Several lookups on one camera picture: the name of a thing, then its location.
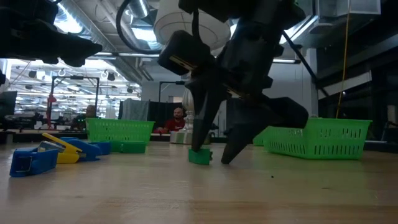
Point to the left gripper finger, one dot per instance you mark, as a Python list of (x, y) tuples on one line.
[(68, 45), (37, 9)]

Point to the silver ceiling duct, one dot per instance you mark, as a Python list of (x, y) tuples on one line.
[(138, 7)]

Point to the black fabric panel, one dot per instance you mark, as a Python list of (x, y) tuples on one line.
[(161, 112)]

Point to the black metal rig frame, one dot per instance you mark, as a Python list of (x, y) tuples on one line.
[(74, 77), (171, 82)]

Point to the long ceiling light bar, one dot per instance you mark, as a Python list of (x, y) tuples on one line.
[(136, 55)]

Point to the black monitor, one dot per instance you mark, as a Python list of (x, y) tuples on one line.
[(7, 102)]

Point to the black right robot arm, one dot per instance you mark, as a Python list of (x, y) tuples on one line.
[(217, 7)]

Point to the blue mini stapler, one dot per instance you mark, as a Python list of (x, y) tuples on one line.
[(104, 148)]

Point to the silver lamp white shade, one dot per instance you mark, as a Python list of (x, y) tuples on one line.
[(180, 137)]

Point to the yellow plastic clip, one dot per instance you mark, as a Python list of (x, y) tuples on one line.
[(68, 157)]

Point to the dark background desk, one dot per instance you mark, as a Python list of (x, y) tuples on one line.
[(31, 135)]

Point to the grey fabric panel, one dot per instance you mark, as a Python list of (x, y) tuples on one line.
[(133, 109)]

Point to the person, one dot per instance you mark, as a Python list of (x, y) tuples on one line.
[(175, 124), (90, 112)]

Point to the red background object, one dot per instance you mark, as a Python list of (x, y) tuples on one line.
[(51, 99)]

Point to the blue plastic clip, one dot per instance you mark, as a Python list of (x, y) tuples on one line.
[(34, 163), (90, 151)]

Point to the green mini stapler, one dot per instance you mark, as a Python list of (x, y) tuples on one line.
[(114, 147), (133, 147), (200, 158)]

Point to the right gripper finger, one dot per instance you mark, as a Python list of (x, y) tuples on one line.
[(264, 112), (205, 109)]

